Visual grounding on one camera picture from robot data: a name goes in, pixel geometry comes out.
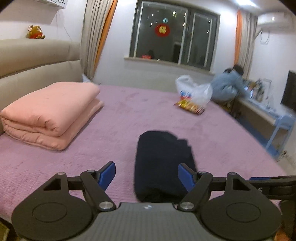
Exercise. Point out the person in blue jacket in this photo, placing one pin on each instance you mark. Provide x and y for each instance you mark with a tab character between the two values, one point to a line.
229	85

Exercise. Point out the beige padded headboard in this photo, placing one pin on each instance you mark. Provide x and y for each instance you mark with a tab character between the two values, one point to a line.
28	65

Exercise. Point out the folded pink blanket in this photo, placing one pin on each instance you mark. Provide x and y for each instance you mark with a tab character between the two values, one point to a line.
52	116

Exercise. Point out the left beige orange curtain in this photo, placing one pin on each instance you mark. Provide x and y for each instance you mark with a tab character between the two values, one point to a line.
97	22

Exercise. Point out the white air conditioner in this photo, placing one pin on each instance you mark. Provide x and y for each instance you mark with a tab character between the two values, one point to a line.
275	21

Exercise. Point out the right beige orange curtain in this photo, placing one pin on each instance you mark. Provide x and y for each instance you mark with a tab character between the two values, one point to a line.
244	42

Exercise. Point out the dark window with frame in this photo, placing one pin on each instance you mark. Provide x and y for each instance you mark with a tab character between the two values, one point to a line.
174	33

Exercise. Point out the white plastic shopping bag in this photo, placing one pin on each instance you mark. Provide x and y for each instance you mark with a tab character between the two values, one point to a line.
189	90

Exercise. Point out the red yellow snack package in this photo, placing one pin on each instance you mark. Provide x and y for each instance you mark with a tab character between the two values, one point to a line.
189	106

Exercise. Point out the purple bed cover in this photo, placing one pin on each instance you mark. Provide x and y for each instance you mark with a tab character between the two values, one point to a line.
219	144

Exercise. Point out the beige orange curtain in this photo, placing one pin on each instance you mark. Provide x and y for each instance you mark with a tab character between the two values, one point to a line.
97	22
244	42

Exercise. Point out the black television screen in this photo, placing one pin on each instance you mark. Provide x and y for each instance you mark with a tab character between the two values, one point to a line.
289	95

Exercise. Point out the navy hoodie with white stripes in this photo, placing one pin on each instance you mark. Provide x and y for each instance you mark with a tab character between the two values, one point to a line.
157	159

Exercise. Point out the orange plush toy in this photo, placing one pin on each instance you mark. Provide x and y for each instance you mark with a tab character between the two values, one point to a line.
35	32

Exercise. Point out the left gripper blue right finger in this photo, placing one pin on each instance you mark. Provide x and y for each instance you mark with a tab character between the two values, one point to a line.
197	186

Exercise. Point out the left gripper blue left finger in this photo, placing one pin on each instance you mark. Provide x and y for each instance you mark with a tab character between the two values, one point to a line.
95	183

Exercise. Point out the long desk with blue legs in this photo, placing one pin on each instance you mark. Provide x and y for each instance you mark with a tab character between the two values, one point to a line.
270	125

